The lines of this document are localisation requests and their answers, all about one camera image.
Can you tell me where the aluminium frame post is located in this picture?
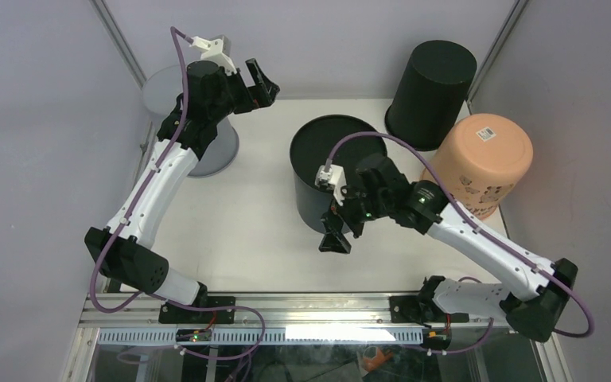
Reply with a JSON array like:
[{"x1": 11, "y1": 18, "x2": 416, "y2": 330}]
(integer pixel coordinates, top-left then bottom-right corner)
[
  {"x1": 89, "y1": 0, "x2": 147, "y2": 88},
  {"x1": 466, "y1": 0, "x2": 530, "y2": 108}
]

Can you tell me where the dark blue plastic bucket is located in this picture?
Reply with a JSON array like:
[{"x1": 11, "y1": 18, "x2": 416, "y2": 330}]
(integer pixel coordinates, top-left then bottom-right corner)
[{"x1": 289, "y1": 114, "x2": 390, "y2": 236}]

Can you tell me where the black ribbed plastic bucket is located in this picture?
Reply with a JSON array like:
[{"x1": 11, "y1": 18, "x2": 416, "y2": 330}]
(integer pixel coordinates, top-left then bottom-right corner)
[{"x1": 384, "y1": 40, "x2": 477, "y2": 151}]

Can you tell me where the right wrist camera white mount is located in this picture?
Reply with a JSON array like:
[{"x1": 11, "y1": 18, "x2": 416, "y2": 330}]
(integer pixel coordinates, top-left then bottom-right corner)
[{"x1": 314, "y1": 164, "x2": 347, "y2": 206}]

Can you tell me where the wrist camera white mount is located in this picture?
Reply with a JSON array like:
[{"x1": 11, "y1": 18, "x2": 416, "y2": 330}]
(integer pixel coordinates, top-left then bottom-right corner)
[
  {"x1": 189, "y1": 35, "x2": 238, "y2": 76},
  {"x1": 314, "y1": 164, "x2": 347, "y2": 206}
]

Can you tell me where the white slotted cable duct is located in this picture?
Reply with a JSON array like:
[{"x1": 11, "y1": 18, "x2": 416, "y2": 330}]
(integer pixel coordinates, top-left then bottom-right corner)
[{"x1": 97, "y1": 325, "x2": 423, "y2": 346}]

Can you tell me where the orange object below table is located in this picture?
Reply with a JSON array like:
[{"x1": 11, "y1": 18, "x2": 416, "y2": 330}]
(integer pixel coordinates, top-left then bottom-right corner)
[{"x1": 360, "y1": 346, "x2": 394, "y2": 372}]

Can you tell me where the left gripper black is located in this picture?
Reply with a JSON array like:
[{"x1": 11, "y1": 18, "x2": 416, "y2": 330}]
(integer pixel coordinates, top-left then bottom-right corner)
[{"x1": 208, "y1": 59, "x2": 279, "y2": 123}]

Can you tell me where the right aluminium frame post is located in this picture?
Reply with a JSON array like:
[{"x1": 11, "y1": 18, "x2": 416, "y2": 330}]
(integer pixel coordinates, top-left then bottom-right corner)
[{"x1": 466, "y1": 0, "x2": 530, "y2": 108}]

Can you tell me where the left aluminium frame post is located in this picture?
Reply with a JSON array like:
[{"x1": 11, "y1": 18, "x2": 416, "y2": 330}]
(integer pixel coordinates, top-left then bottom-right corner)
[{"x1": 89, "y1": 0, "x2": 147, "y2": 88}]

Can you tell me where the grey plastic bucket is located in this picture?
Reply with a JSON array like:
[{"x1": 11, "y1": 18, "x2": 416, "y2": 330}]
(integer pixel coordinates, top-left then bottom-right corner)
[{"x1": 142, "y1": 65, "x2": 239, "y2": 178}]

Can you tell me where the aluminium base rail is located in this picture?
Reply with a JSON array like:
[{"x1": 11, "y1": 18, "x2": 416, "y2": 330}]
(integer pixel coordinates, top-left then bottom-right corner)
[{"x1": 79, "y1": 291, "x2": 555, "y2": 330}]

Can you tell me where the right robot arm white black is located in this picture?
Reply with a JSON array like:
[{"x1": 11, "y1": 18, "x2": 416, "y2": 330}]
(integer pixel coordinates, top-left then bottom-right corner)
[{"x1": 314, "y1": 154, "x2": 578, "y2": 342}]

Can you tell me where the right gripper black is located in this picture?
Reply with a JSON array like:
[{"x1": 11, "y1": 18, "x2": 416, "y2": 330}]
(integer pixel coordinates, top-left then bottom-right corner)
[{"x1": 318, "y1": 178, "x2": 391, "y2": 253}]

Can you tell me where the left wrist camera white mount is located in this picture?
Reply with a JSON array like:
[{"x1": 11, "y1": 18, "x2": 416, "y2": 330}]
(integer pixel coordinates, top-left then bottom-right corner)
[{"x1": 189, "y1": 35, "x2": 238, "y2": 76}]

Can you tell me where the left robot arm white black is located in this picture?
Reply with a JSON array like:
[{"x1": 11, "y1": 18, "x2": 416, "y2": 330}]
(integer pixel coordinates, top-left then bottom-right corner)
[{"x1": 84, "y1": 58, "x2": 280, "y2": 323}]

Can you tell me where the orange plastic bucket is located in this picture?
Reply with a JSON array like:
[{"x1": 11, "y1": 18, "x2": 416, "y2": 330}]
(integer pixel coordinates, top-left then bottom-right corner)
[{"x1": 430, "y1": 113, "x2": 533, "y2": 220}]

